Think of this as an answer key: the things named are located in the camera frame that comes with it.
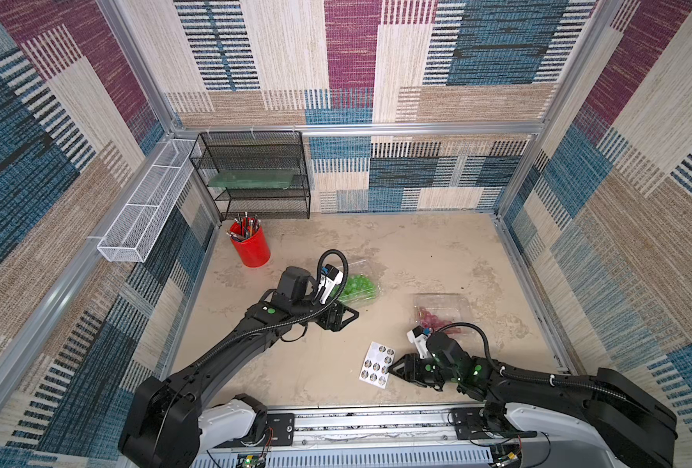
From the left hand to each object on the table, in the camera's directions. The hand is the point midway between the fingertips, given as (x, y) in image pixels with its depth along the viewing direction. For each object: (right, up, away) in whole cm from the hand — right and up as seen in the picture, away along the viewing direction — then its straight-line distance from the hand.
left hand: (350, 310), depth 78 cm
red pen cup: (-32, +18, +18) cm, 41 cm away
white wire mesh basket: (-68, +22, +16) cm, 73 cm away
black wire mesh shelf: (-32, +49, +24) cm, 63 cm away
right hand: (+13, -19, +3) cm, 23 cm away
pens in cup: (-35, +23, +21) cm, 47 cm away
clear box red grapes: (+31, -5, +16) cm, 35 cm away
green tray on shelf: (-23, +38, +17) cm, 47 cm away
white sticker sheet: (+7, -16, +5) cm, 19 cm away
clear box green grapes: (+5, +4, +18) cm, 19 cm away
